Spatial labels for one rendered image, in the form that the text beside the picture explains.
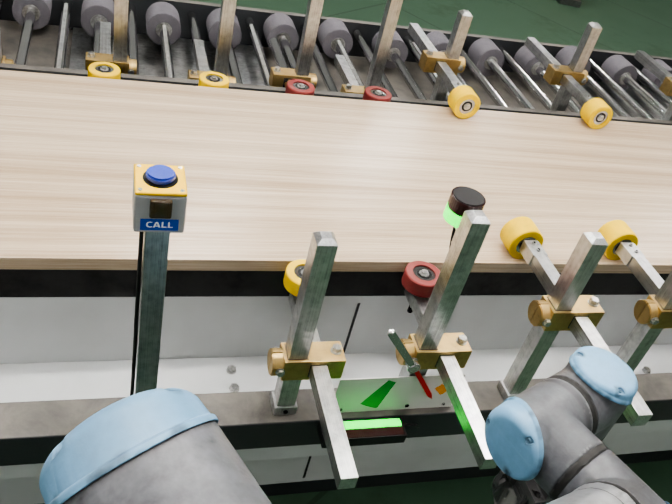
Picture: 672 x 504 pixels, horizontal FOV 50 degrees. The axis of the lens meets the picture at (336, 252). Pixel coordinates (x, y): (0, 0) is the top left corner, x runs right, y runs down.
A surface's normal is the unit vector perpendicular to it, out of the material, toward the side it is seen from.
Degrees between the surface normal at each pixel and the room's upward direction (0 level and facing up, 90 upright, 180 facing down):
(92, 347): 90
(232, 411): 0
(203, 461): 16
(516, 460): 90
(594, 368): 5
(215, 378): 0
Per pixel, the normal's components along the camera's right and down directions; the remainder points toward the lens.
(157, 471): 0.09, -0.72
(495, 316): 0.22, 0.65
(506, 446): -0.83, 0.19
